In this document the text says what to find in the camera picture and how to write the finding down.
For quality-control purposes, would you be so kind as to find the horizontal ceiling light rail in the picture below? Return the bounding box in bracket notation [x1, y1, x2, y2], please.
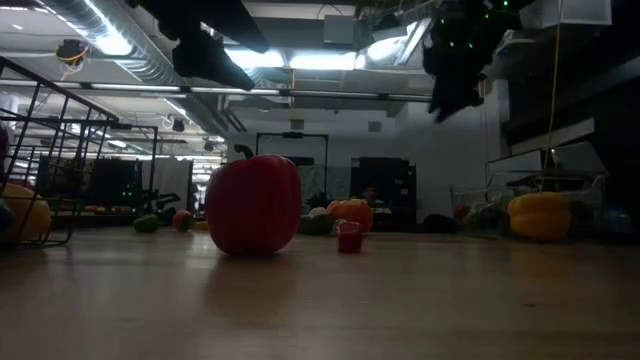
[0, 79, 434, 103]

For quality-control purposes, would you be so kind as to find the red bell pepper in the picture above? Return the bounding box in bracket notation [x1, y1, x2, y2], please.
[204, 143, 303, 258]

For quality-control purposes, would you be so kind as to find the orange tomato green stem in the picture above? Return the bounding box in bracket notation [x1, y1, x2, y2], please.
[325, 198, 375, 234]

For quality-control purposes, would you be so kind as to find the small green pepper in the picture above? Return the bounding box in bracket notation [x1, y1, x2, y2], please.
[132, 213, 161, 234]

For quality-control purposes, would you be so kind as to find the yellow bell pepper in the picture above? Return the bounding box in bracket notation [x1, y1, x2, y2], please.
[507, 192, 574, 241]

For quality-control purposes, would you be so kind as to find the gold wire basket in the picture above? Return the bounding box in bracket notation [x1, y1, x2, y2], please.
[0, 55, 160, 249]

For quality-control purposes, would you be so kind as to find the clear plastic container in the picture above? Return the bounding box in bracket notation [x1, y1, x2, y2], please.
[449, 169, 609, 241]

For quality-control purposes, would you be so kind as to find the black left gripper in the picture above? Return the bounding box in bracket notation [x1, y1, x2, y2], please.
[128, 0, 272, 93]

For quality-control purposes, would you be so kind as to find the small red pepper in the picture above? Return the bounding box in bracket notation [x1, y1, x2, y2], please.
[336, 220, 363, 254]

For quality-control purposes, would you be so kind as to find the yellow round fruit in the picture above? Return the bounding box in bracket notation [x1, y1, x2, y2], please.
[0, 182, 54, 245]

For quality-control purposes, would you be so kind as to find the angled bright ceiling light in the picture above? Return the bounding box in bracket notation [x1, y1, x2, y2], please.
[357, 19, 434, 70]

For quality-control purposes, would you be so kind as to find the rectangular ceiling light panel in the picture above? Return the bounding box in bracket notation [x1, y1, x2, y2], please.
[224, 46, 286, 69]
[288, 51, 359, 71]

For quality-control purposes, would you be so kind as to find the white ceiling box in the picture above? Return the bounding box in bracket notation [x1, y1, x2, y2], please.
[519, 0, 612, 29]

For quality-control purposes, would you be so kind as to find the black aluminium table frame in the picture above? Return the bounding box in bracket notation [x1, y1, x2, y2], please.
[499, 44, 640, 246]

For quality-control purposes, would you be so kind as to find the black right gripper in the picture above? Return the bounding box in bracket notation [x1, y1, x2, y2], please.
[421, 0, 532, 125]

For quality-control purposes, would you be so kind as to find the white panel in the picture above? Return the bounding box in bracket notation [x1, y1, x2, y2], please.
[152, 157, 194, 201]

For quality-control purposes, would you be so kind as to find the black cabinet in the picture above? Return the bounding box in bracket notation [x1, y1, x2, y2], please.
[349, 157, 418, 229]

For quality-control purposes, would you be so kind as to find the grey ceiling box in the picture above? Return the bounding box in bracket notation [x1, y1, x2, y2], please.
[323, 14, 356, 46]

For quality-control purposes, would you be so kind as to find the silver ribbed ventilation duct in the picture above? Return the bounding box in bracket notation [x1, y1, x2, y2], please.
[39, 0, 236, 89]

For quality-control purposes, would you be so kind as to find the round black yellow reel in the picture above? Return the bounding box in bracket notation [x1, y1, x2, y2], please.
[54, 38, 91, 66]

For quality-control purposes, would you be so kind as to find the person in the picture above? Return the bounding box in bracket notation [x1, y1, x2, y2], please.
[359, 184, 396, 219]

